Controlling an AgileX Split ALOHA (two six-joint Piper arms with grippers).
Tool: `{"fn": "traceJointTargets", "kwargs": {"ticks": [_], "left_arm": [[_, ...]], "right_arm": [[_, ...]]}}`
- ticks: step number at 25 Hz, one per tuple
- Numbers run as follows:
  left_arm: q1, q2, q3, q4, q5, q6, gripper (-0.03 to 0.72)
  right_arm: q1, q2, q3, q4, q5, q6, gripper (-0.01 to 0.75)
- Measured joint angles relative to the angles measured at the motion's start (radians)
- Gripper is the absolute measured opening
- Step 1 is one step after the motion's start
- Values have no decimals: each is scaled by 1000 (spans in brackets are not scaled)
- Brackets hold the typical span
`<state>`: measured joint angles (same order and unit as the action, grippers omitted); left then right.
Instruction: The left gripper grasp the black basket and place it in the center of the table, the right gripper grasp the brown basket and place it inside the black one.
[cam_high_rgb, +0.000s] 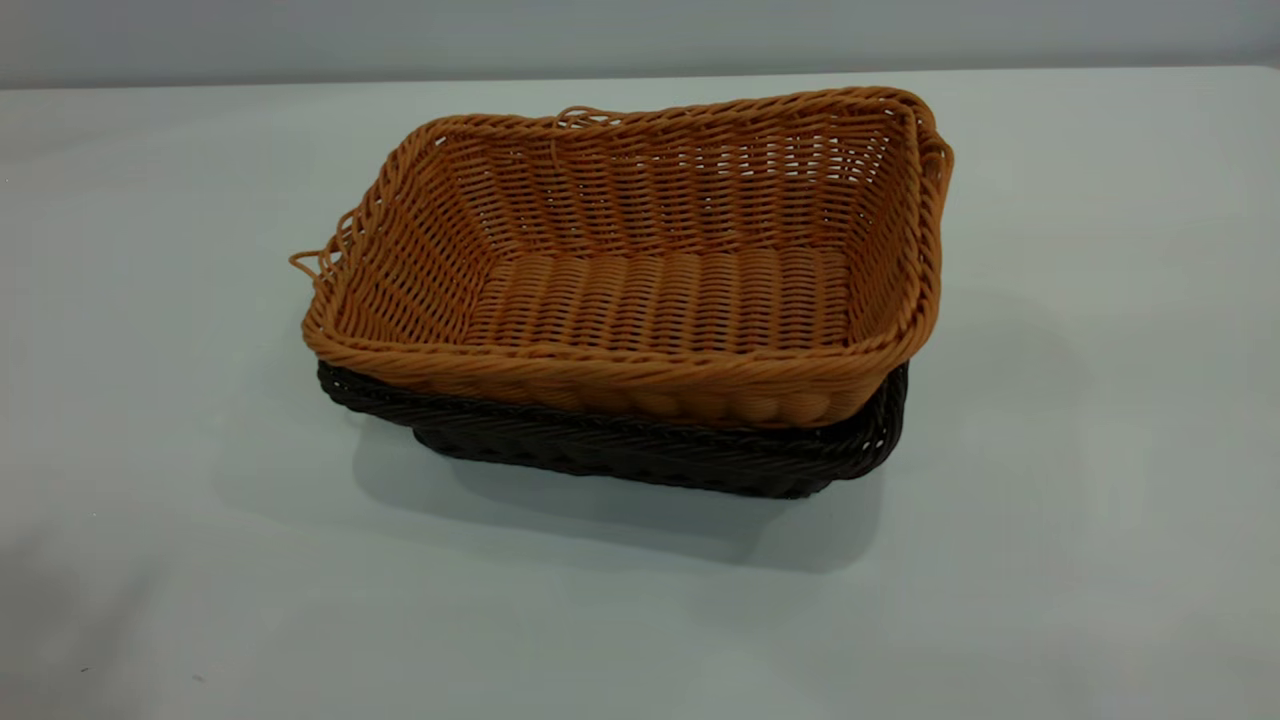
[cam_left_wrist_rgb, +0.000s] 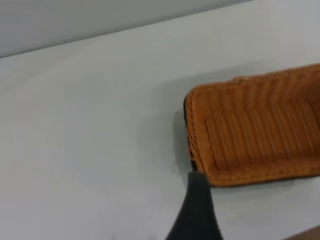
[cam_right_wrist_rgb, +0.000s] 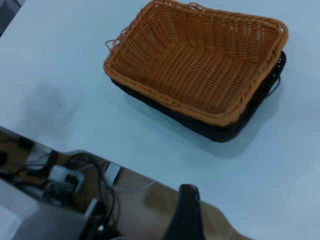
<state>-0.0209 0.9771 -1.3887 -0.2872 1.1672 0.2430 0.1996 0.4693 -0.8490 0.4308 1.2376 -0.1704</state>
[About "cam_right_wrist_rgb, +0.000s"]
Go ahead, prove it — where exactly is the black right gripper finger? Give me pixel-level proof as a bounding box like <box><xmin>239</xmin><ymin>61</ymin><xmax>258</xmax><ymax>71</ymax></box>
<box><xmin>161</xmin><ymin>183</ymin><xmax>209</xmax><ymax>240</ymax></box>

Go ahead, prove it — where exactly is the black wicker basket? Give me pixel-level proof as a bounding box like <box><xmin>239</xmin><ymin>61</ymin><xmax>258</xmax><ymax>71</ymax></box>
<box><xmin>109</xmin><ymin>49</ymin><xmax>288</xmax><ymax>144</ymax></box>

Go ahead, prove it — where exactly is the orange wicker basket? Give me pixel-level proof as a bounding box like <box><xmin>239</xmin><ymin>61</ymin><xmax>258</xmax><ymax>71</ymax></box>
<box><xmin>103</xmin><ymin>0</ymin><xmax>290</xmax><ymax>127</ymax></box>

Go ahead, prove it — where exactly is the small white box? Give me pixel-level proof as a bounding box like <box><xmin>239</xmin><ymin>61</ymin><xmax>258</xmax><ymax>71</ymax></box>
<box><xmin>104</xmin><ymin>161</ymin><xmax>122</xmax><ymax>186</ymax></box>

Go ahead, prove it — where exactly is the white power strip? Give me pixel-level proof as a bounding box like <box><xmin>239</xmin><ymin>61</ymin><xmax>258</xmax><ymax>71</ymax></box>
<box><xmin>47</xmin><ymin>164</ymin><xmax>86</xmax><ymax>194</ymax></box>

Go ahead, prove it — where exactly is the white cable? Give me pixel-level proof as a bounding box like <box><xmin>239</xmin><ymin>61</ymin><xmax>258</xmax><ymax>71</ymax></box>
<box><xmin>112</xmin><ymin>178</ymin><xmax>156</xmax><ymax>194</ymax></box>

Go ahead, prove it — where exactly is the black cable bundle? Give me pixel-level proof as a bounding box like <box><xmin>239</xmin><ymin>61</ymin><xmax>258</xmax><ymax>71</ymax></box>
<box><xmin>63</xmin><ymin>152</ymin><xmax>123</xmax><ymax>240</ymax></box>

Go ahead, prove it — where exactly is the grey metal frame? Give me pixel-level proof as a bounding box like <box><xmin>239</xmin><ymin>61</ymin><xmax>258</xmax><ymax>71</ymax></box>
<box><xmin>0</xmin><ymin>178</ymin><xmax>102</xmax><ymax>240</ymax></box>

